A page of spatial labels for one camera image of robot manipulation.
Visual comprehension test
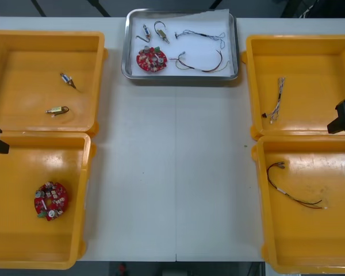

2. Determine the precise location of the black stand leg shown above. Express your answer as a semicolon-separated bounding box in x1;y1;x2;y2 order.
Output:
87;0;110;17
30;0;48;17
204;0;224;10

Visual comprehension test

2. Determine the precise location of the brass solenoid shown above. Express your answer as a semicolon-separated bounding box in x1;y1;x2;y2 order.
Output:
153;20;171;45
44;105;71;118

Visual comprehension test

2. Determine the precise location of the steel tray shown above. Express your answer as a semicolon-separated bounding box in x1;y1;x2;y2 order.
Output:
121;8;239;82

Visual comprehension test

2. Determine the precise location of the blue label solenoid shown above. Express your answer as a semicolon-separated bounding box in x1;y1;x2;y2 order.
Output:
135;23;152;41
59;71;82;93

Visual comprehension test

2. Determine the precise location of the yellow-orange plastic bin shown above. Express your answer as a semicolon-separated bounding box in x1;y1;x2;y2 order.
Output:
0;131;97;271
240;34;345;141
251;134;345;275
0;30;108;136

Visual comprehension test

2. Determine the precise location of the red black wire harness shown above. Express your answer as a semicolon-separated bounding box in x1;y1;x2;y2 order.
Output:
265;161;328;210

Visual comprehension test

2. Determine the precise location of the blue-white twisted wire harness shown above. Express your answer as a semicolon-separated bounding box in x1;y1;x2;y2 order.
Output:
261;76;287;125
174;29;228;49

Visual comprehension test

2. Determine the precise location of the round red circuit board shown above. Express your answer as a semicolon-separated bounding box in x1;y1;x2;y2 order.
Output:
135;44;169;74
33;181;71;222

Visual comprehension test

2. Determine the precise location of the red green-yellow wire harness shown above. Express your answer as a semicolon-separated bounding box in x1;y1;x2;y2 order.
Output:
170;49;231;74

